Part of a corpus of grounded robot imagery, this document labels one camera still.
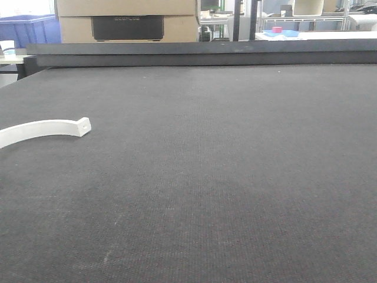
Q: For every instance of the pink tape roll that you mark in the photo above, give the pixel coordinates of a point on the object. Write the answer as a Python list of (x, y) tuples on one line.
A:
[(277, 29)]

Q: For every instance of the blue plastic crate background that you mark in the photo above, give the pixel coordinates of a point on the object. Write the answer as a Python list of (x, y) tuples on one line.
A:
[(31, 29)]

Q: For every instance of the white paper cup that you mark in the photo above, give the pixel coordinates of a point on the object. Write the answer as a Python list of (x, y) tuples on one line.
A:
[(8, 48)]

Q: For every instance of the blue tray on white table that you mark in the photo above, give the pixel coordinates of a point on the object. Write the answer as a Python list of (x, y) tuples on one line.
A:
[(285, 32)]

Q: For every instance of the white curved PVC pipe clamp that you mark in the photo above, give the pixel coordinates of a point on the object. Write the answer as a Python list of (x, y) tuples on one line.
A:
[(44, 128)]

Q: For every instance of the cardboard box with black print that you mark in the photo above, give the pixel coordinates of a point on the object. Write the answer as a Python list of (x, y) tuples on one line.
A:
[(130, 29)]

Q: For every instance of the upper cardboard box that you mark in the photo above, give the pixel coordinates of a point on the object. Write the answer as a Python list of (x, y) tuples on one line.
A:
[(77, 8)]

